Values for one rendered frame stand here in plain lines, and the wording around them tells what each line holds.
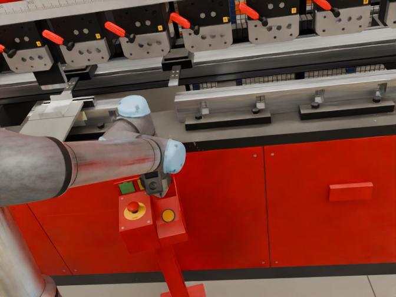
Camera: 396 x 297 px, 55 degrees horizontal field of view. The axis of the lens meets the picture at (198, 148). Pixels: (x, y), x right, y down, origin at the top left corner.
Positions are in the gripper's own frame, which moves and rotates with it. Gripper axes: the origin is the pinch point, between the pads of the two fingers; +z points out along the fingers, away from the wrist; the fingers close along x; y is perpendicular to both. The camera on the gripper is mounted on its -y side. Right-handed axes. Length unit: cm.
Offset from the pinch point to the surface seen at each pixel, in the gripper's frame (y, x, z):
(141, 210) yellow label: 1.1, 7.5, 5.8
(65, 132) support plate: 23.8, 26.4, -14.2
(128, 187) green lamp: 9.9, 10.8, 3.5
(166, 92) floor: 201, -7, 101
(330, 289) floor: -6, -61, 84
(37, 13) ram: 43, 24, -46
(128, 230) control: -5.6, 12.1, 5.8
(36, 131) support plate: 28.5, 36.4, -13.8
